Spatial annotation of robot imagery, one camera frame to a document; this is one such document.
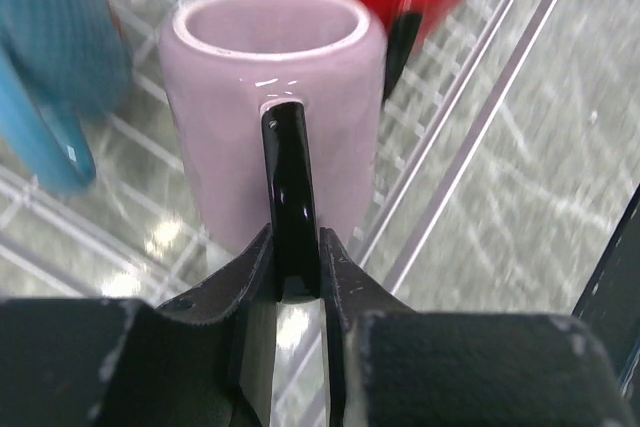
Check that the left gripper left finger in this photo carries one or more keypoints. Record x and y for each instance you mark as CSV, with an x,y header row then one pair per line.
x,y
203,358

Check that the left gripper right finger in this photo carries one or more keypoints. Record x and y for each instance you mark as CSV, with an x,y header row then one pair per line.
x,y
390,365

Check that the white wire dish rack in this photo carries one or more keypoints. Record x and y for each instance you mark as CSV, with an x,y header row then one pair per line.
x,y
276,104

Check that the purple grey mug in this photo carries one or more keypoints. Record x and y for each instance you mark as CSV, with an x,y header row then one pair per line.
x,y
277,106

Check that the light blue floral mug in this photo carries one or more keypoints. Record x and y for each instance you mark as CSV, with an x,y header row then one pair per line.
x,y
61,61

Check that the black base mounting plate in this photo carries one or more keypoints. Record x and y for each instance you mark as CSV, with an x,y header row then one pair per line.
x,y
609,303

